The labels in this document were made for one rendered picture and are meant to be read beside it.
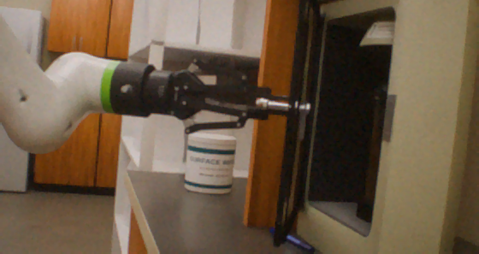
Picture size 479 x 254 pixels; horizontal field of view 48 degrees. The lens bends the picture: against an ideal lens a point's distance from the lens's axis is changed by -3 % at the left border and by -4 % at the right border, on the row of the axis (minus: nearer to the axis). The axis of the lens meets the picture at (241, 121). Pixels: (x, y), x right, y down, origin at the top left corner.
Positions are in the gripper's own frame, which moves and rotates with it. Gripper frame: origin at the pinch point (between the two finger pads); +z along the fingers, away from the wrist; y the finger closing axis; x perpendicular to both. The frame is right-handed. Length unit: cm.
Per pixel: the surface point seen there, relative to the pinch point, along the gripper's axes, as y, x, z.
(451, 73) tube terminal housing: 7.8, -2.9, 27.5
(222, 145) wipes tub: -13, 51, -18
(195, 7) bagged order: 32, 113, -48
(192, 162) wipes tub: -18, 51, -26
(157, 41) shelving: 16, 87, -52
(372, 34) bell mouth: 13.5, 5.6, 15.3
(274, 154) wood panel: -10.5, 24.1, -1.3
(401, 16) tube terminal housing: 15.1, -5.9, 18.9
